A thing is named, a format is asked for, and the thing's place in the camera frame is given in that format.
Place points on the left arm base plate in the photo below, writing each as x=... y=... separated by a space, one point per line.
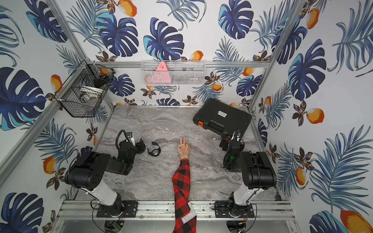
x=124 y=210

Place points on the red plaid sleeved forearm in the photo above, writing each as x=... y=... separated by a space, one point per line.
x=185 y=222

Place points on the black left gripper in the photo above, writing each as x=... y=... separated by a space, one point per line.
x=128 y=144

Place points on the black wrist watch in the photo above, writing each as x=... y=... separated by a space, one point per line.
x=154 y=150

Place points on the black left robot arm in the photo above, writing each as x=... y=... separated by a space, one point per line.
x=87 y=171

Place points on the clear wall shelf basket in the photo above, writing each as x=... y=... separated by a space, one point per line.
x=182 y=72

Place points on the black wire basket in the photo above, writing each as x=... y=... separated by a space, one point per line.
x=83 y=92

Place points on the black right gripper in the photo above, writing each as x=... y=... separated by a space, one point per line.
x=225 y=145

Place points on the black round disc with label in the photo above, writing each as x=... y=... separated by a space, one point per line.
x=140 y=146

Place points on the black plastic tool case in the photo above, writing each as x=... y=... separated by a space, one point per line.
x=222 y=119

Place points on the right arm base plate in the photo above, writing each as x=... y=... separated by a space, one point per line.
x=228 y=209

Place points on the aluminium front rail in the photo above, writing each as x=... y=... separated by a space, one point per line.
x=164 y=210

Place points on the mannequin hand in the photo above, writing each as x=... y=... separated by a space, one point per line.
x=183 y=149

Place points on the pink triangle item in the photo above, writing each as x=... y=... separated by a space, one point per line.
x=161 y=75

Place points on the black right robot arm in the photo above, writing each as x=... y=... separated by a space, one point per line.
x=255 y=168

